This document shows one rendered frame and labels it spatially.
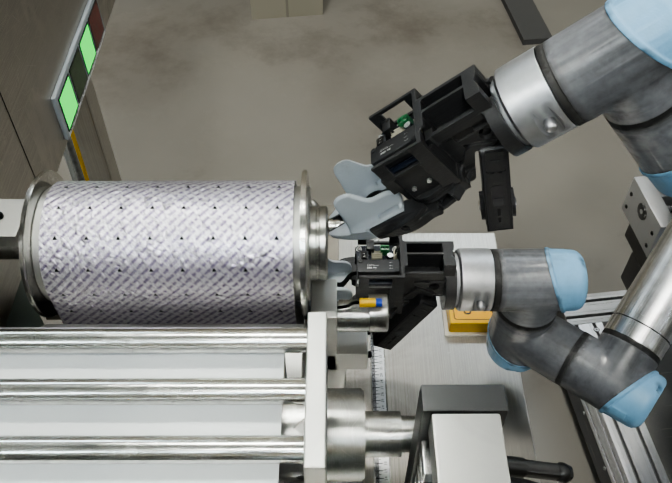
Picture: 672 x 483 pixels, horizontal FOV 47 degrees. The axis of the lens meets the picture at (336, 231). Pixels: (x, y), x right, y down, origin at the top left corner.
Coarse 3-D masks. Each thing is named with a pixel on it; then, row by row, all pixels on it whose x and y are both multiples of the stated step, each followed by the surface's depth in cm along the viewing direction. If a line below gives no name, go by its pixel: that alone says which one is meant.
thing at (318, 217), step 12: (312, 216) 75; (324, 216) 75; (312, 228) 74; (324, 228) 74; (312, 240) 74; (324, 240) 74; (312, 252) 74; (324, 252) 74; (312, 264) 74; (324, 264) 74; (312, 276) 76; (324, 276) 76
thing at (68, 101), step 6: (66, 84) 101; (66, 90) 101; (72, 90) 103; (66, 96) 101; (72, 96) 103; (60, 102) 99; (66, 102) 101; (72, 102) 103; (66, 108) 101; (72, 108) 103; (66, 114) 101; (72, 114) 103; (66, 120) 101; (72, 120) 103
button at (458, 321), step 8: (448, 312) 112; (456, 312) 112; (464, 312) 112; (472, 312) 112; (480, 312) 112; (488, 312) 112; (448, 320) 112; (456, 320) 111; (464, 320) 111; (472, 320) 111; (480, 320) 111; (488, 320) 111; (448, 328) 112; (456, 328) 111; (464, 328) 111; (472, 328) 111; (480, 328) 111
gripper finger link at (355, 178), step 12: (336, 168) 73; (348, 168) 73; (360, 168) 73; (348, 180) 74; (360, 180) 74; (372, 180) 74; (348, 192) 75; (360, 192) 75; (372, 192) 74; (336, 216) 76
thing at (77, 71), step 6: (78, 54) 106; (78, 60) 106; (72, 66) 103; (78, 66) 106; (72, 72) 103; (78, 72) 106; (84, 72) 108; (72, 78) 103; (78, 78) 106; (84, 78) 108; (78, 84) 106; (84, 84) 108; (78, 90) 106; (78, 96) 106
